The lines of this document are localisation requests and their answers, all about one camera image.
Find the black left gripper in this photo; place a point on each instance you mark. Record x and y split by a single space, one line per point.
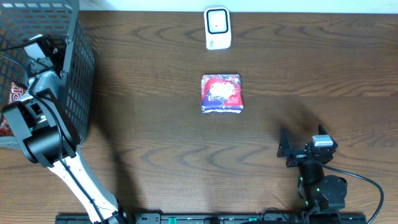
40 63

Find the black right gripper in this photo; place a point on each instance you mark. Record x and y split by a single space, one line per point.
300 155

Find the red purple sanitary pad pack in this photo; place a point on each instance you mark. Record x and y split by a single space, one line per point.
221 93

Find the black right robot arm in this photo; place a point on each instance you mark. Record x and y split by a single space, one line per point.
324 194

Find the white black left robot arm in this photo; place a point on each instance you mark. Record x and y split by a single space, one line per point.
48 137

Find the white barcode scanner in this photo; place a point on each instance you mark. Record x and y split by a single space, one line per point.
217 28

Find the dark grey plastic basket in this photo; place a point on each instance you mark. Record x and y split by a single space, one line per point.
22 20

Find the red Top chocolate bar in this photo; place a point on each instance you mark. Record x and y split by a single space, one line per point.
16 93

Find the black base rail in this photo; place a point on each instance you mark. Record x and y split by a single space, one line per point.
155 218

